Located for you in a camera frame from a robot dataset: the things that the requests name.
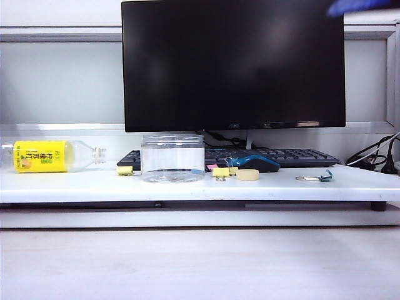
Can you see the white desk riser board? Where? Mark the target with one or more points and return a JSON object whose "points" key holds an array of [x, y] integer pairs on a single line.
{"points": [[93, 190]]}

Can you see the black computer keyboard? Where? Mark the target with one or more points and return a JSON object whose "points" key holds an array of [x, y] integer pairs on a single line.
{"points": [[297, 157]]}

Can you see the black power plug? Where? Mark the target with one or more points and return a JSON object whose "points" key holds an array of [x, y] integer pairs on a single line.
{"points": [[389, 165]]}

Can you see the teal binder clip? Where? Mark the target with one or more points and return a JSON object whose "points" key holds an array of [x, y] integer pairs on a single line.
{"points": [[326, 177]]}

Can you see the black computer monitor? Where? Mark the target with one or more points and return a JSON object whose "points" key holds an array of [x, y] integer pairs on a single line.
{"points": [[250, 78]]}

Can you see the cream round tape roll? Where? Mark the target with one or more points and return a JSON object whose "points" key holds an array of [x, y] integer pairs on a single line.
{"points": [[247, 175]]}

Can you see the pink binder clip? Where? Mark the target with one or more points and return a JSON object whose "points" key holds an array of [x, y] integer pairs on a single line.
{"points": [[211, 167]]}

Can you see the silver monitor stand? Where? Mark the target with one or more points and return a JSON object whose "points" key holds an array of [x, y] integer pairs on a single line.
{"points": [[249, 140]]}

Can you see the black riser foot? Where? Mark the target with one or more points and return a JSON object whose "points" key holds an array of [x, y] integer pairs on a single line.
{"points": [[378, 207]]}

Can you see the round transparent plastic jar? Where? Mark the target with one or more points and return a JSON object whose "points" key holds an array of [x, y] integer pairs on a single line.
{"points": [[172, 156]]}

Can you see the plastic bottle yellow label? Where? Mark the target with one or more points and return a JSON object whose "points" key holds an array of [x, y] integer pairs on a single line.
{"points": [[40, 156]]}

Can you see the blue black computer mouse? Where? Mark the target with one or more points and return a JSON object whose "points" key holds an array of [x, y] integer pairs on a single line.
{"points": [[259, 164]]}

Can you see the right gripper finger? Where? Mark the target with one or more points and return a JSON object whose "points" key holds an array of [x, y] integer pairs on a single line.
{"points": [[350, 6]]}

